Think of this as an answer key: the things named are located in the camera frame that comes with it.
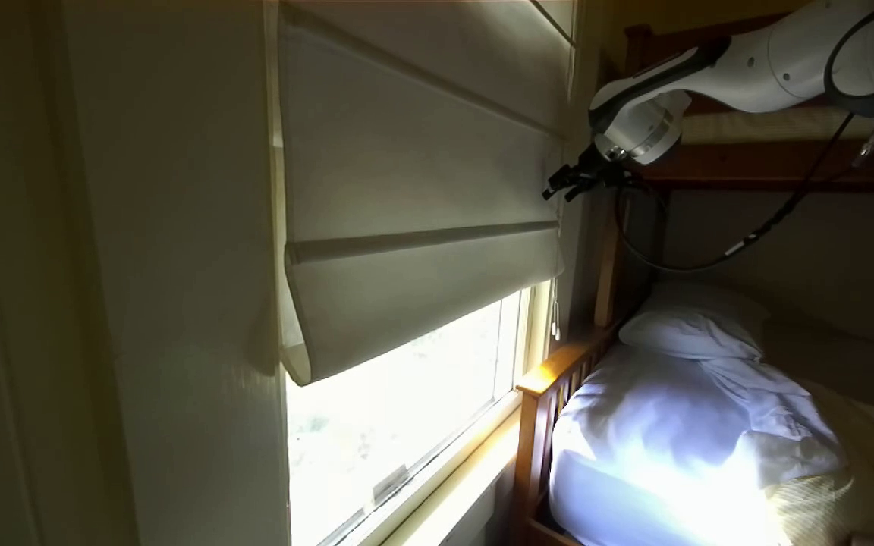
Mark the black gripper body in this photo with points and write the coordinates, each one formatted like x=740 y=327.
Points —
x=590 y=170

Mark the cream roman shade curtain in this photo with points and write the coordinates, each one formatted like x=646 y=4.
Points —
x=417 y=142

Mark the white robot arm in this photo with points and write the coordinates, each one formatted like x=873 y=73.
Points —
x=822 y=51

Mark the white pillow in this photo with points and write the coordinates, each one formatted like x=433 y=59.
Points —
x=688 y=327

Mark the white bed sheet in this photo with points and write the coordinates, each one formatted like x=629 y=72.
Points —
x=659 y=449

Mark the white framed window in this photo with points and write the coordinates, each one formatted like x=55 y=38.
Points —
x=362 y=439

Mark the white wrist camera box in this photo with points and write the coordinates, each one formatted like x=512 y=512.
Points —
x=643 y=132

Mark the wooden bunk bed frame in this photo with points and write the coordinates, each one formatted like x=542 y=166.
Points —
x=545 y=395

